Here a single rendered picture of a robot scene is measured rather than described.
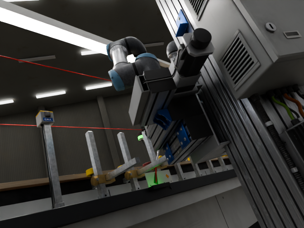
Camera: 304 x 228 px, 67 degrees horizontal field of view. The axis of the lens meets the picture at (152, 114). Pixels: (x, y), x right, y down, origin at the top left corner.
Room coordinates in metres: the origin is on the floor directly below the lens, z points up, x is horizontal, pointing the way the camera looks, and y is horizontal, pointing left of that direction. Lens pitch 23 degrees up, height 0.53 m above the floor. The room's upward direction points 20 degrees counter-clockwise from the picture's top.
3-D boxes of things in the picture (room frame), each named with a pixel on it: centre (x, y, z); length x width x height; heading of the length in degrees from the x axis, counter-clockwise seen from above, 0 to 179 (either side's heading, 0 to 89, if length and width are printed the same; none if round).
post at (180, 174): (1.92, -0.05, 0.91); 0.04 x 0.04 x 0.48; 52
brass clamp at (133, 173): (1.54, 0.24, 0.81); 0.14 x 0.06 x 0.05; 142
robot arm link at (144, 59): (1.02, -0.06, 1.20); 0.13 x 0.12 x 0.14; 89
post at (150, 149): (1.72, 0.10, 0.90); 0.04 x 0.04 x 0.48; 52
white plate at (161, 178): (1.68, 0.10, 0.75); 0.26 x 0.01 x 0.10; 142
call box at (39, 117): (1.12, 0.57, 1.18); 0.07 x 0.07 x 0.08; 52
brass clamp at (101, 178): (1.35, 0.40, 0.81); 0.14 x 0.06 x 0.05; 142
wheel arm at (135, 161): (1.31, 0.32, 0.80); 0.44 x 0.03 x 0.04; 52
